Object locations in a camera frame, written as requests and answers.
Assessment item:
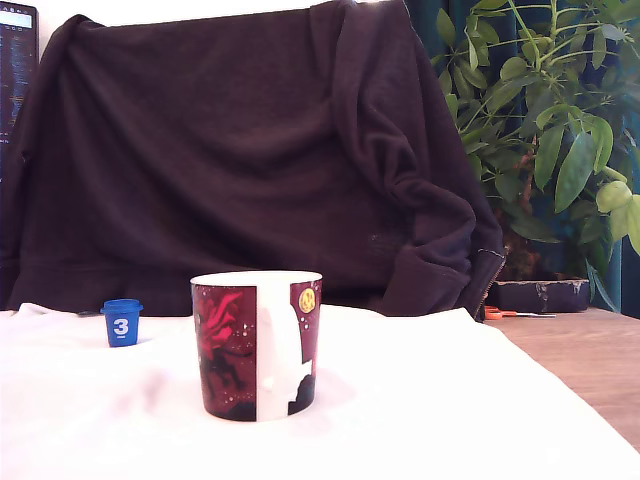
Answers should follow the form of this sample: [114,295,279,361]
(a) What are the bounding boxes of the blue coffee capsule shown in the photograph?
[99,298,145,349]

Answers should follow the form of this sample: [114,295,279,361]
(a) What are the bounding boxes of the red printed coffee mug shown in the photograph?
[189,270,324,423]

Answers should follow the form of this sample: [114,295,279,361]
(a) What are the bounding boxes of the black sweater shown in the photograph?
[0,0,506,322]

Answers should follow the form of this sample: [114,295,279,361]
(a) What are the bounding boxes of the white table cloth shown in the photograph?
[0,302,640,480]

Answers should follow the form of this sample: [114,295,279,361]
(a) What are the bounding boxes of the dark worn pencil case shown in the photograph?
[491,278,592,314]

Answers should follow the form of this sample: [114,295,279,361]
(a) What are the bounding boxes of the green leafy houseplant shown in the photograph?
[431,0,640,312]

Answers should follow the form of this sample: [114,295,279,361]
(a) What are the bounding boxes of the dark computer monitor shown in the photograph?
[0,1,40,182]

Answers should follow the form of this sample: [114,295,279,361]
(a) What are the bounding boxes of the orange handled scissors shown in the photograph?
[483,304,558,321]

